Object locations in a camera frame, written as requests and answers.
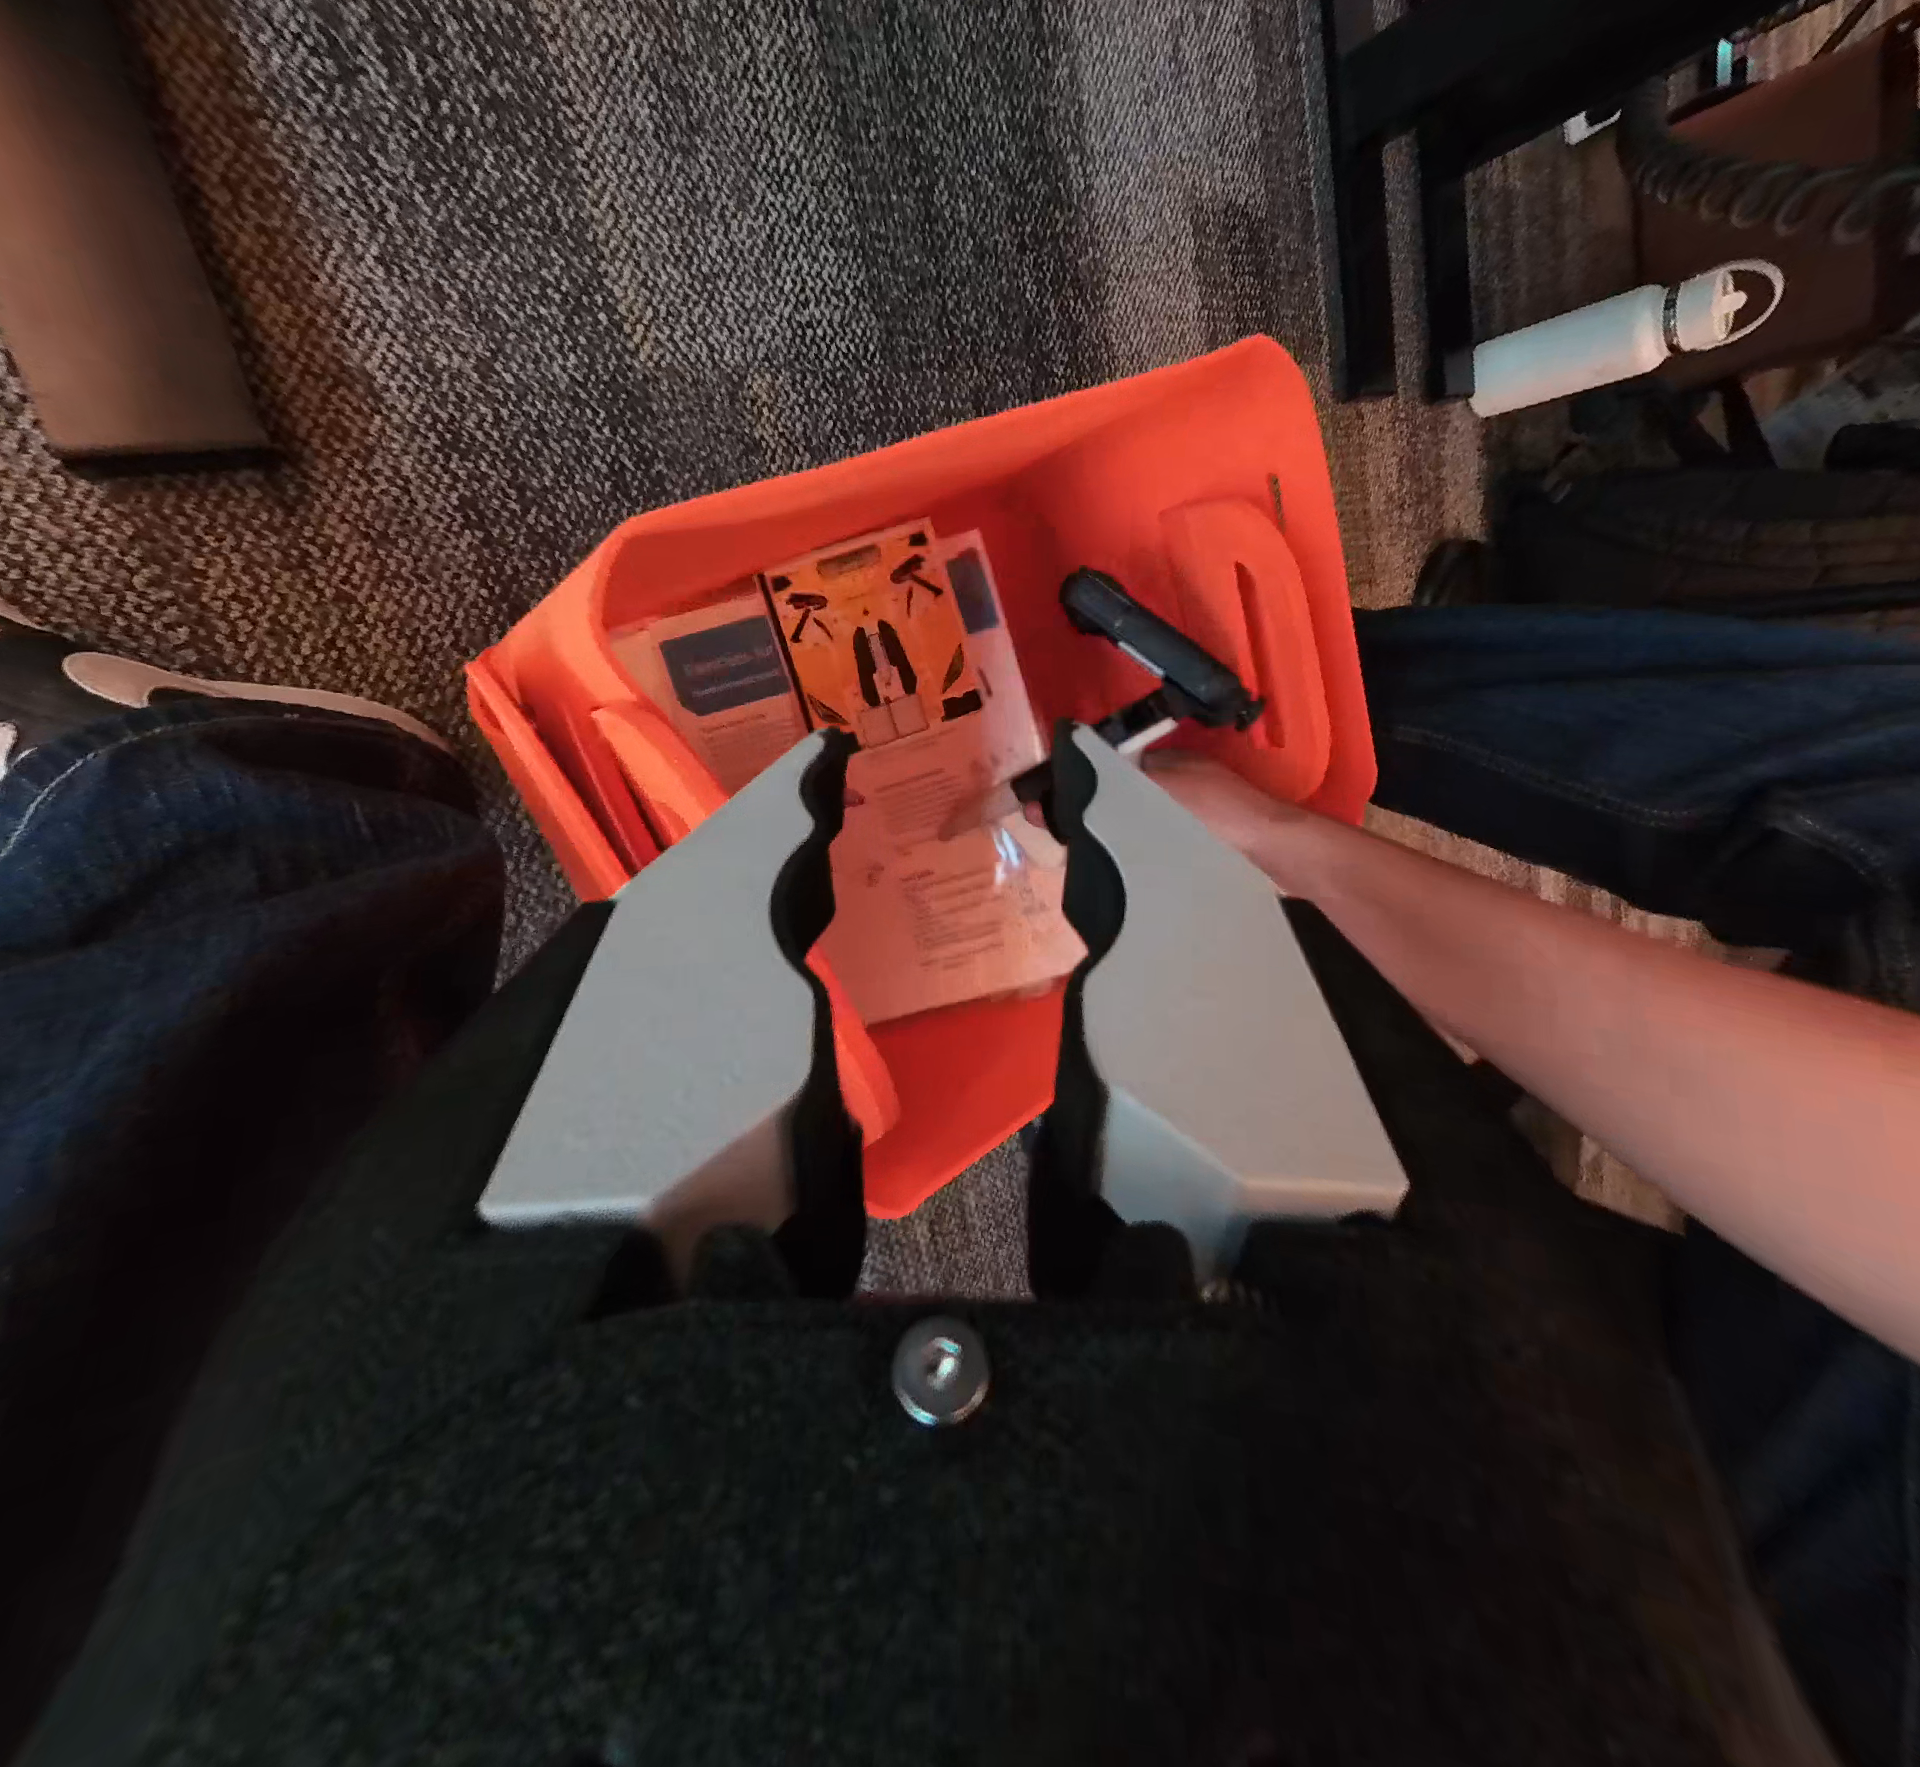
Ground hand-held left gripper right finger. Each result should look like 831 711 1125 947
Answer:
1030 723 1413 1294

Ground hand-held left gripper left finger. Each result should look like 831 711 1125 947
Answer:
478 729 869 1294

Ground orange plastic bin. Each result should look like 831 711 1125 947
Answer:
468 332 1377 1220

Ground clear sleeve with printed sheet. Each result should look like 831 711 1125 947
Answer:
832 532 1090 1026

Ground person's right forearm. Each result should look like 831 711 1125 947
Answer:
1282 811 1920 1367

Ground person's right hand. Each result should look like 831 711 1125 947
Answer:
1146 747 1325 903

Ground orange punch-out card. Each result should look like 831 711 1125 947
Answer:
758 524 1002 747

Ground white booklet with blue label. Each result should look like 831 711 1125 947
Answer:
612 601 817 797

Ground person's left leg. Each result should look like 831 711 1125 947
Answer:
0 694 507 1367

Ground person's leg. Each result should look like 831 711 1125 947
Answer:
1356 601 1920 1004
0 694 507 1367

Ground person's right leg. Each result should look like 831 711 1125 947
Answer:
1356 601 1920 1004

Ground white water bottle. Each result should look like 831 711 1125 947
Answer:
1465 257 1786 422

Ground black and white sneaker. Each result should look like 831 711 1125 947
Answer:
0 603 455 781

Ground brown cardboard box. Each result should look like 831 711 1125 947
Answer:
1634 9 1920 392

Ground brown wooden panel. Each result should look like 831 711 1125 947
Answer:
0 0 278 467

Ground black coiled cable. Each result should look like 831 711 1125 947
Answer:
1626 71 1920 248

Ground black desk frame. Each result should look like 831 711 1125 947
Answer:
1301 0 1920 401

